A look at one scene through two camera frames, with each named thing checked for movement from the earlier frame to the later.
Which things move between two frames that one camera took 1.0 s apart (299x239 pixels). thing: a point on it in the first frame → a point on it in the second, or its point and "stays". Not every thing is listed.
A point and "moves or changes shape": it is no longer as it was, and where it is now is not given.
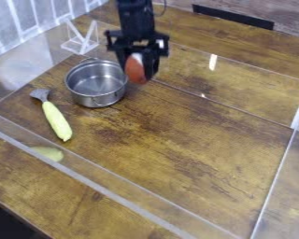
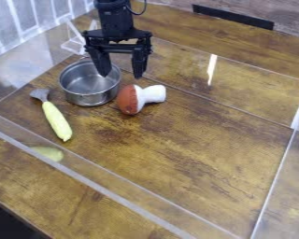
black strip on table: x=231 y=16 stays
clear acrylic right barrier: x=284 y=216 stays
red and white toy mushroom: x=134 y=68 moves or changes shape
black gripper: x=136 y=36 → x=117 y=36
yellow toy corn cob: x=54 y=119 stays
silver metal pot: x=96 y=82 moves or changes shape
